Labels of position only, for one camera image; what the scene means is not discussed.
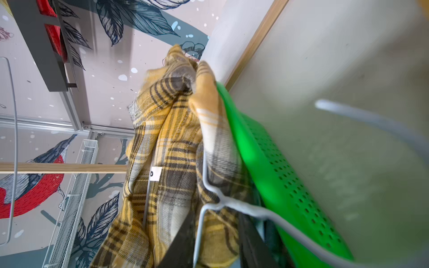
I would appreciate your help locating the yellow plaid shirt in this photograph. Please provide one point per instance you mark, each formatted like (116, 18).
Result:
(154, 208)

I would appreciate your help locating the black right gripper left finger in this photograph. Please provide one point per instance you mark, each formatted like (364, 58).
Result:
(180, 253)

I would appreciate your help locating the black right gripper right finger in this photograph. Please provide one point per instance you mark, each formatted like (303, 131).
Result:
(253, 251)

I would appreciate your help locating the green plastic mesh basket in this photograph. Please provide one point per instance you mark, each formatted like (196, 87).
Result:
(279, 186)

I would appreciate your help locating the white hanger of yellow shirt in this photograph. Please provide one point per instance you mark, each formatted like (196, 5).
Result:
(418, 143)

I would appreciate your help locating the wooden clothes rack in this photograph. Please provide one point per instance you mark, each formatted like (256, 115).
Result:
(177, 117)

